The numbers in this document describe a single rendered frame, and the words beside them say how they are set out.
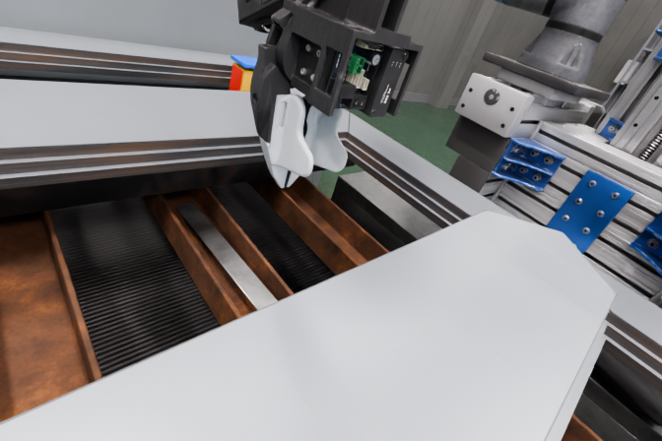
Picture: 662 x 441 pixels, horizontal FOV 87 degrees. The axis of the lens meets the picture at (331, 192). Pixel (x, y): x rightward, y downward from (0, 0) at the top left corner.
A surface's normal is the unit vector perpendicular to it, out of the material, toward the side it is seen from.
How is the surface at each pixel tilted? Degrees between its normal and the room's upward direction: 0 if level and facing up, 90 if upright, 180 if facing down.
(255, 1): 88
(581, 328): 0
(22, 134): 0
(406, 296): 0
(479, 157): 90
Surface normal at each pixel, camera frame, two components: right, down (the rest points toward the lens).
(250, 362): 0.29, -0.82
